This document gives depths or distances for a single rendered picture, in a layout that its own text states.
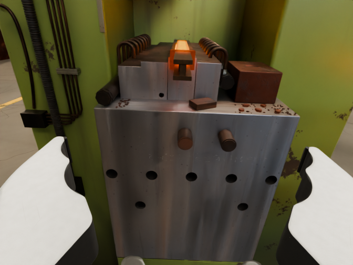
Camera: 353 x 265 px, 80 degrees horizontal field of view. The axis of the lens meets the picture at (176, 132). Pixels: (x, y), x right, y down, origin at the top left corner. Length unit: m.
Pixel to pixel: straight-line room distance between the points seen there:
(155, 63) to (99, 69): 0.22
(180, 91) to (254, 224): 0.37
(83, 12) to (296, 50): 0.52
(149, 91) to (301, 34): 0.39
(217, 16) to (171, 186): 0.66
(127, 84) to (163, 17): 0.50
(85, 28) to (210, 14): 0.48
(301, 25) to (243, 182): 0.39
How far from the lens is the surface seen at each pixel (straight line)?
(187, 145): 0.37
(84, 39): 0.61
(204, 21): 0.90
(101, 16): 0.59
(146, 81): 0.44
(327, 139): 0.78
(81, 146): 0.73
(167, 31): 0.90
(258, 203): 0.55
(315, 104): 0.70
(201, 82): 0.44
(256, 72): 0.45
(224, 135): 0.39
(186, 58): 0.33
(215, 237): 0.62
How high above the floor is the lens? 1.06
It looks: 28 degrees down
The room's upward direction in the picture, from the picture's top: 2 degrees clockwise
